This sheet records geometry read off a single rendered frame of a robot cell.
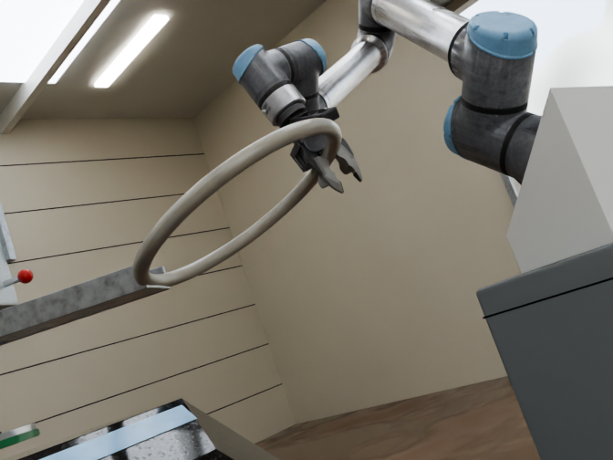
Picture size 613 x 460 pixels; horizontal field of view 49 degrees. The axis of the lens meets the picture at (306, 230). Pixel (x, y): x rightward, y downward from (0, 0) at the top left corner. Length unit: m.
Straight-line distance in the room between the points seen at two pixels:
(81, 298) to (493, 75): 0.96
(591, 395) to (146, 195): 6.85
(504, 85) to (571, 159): 0.24
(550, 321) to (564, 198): 0.25
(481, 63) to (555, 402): 0.72
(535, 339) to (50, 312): 0.95
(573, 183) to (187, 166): 7.20
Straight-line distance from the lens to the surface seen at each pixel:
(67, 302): 1.37
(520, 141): 1.53
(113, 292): 1.33
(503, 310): 1.46
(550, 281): 1.40
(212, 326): 7.79
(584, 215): 1.42
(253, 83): 1.47
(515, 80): 1.55
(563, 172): 1.43
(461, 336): 6.41
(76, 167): 7.65
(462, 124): 1.61
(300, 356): 7.84
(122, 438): 1.04
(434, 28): 1.73
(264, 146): 1.10
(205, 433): 1.07
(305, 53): 1.55
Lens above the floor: 0.87
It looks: 9 degrees up
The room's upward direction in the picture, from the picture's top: 20 degrees counter-clockwise
